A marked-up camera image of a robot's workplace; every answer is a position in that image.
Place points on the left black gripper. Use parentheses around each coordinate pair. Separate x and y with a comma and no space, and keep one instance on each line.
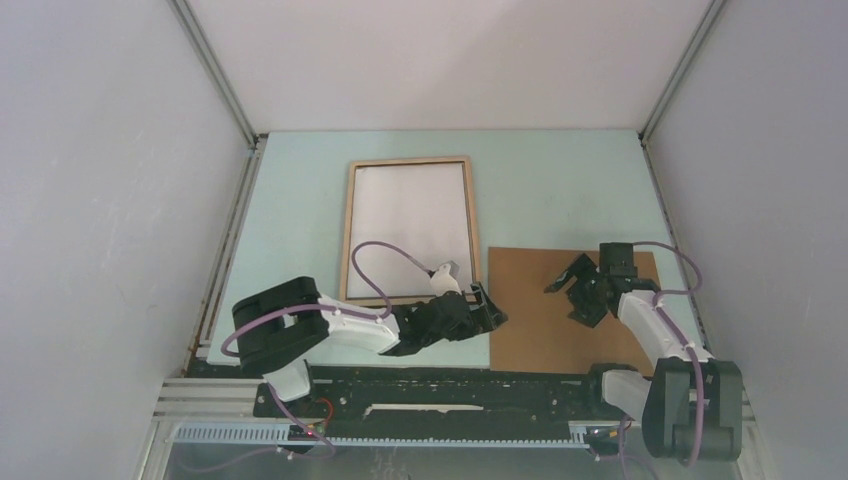
(491,316)

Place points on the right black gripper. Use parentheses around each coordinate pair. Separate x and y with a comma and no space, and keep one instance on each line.
(580,268)

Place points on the brown cardboard backing board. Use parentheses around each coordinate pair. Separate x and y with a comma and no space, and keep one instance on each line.
(539,336)

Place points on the photo print sheet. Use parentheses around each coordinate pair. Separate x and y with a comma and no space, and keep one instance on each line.
(404,225)

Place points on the wooden picture frame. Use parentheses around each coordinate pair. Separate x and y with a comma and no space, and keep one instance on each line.
(474,218)

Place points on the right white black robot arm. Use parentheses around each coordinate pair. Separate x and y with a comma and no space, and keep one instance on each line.
(691,408)

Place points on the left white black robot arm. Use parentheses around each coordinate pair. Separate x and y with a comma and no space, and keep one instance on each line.
(274,330)

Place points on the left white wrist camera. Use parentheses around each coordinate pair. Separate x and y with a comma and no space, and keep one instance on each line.
(443,279)

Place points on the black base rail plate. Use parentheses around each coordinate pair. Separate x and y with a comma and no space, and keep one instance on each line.
(408,425)

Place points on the white cable duct strip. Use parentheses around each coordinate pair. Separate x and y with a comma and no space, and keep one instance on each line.
(290,435)

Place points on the left corner aluminium post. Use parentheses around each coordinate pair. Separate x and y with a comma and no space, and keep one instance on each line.
(200,43)

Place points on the corner aluminium post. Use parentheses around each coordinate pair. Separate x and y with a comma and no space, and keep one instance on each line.
(200,43)
(686,61)

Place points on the right corner aluminium post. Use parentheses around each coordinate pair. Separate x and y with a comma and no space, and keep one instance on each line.
(686,61)

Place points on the aluminium frame rails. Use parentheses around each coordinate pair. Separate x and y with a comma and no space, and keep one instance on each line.
(199,397)

